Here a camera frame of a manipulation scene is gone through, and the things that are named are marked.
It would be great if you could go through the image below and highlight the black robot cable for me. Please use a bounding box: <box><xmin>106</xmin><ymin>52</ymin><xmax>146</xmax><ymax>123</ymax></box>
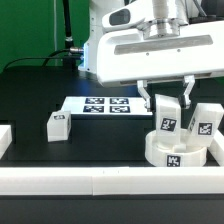
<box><xmin>1</xmin><ymin>49</ymin><xmax>84</xmax><ymax>73</ymax></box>

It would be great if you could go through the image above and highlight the white left barrier wall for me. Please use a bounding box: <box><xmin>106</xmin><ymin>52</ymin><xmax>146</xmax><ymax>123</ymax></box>
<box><xmin>0</xmin><ymin>125</ymin><xmax>12</xmax><ymax>159</ymax></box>

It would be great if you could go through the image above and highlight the round white stool seat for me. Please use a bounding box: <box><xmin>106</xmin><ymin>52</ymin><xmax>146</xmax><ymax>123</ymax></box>
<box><xmin>145</xmin><ymin>129</ymin><xmax>207</xmax><ymax>167</ymax></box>

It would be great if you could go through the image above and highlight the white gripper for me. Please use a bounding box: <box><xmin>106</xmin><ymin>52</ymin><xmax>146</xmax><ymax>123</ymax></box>
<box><xmin>96</xmin><ymin>3</ymin><xmax>224</xmax><ymax>112</ymax></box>

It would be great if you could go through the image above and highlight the black vertical cable post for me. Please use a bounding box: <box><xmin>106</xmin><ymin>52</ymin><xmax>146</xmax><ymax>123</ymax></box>
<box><xmin>62</xmin><ymin>0</ymin><xmax>75</xmax><ymax>69</ymax></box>

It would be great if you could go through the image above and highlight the white marker base plate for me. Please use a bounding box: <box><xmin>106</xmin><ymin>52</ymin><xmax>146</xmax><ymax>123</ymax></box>
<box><xmin>61</xmin><ymin>96</ymin><xmax>151</xmax><ymax>116</ymax></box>

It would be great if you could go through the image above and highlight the white barrier wall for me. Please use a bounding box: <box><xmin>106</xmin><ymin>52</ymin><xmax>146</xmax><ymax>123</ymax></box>
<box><xmin>208</xmin><ymin>130</ymin><xmax>224</xmax><ymax>167</ymax></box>
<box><xmin>0</xmin><ymin>125</ymin><xmax>12</xmax><ymax>159</ymax></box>
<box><xmin>0</xmin><ymin>167</ymin><xmax>224</xmax><ymax>196</ymax></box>

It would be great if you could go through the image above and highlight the white front barrier wall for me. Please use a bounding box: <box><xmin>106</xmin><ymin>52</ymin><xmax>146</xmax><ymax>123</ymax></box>
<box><xmin>0</xmin><ymin>167</ymin><xmax>224</xmax><ymax>196</ymax></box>

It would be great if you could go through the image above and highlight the white right barrier wall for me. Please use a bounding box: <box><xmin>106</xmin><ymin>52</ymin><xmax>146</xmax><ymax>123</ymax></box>
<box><xmin>208</xmin><ymin>130</ymin><xmax>224</xmax><ymax>167</ymax></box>

